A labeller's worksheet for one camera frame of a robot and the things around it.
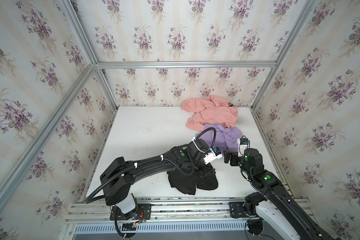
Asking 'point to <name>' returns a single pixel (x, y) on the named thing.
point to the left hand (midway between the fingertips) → (214, 167)
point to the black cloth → (187, 183)
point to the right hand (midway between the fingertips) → (230, 151)
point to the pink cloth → (209, 110)
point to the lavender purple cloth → (227, 138)
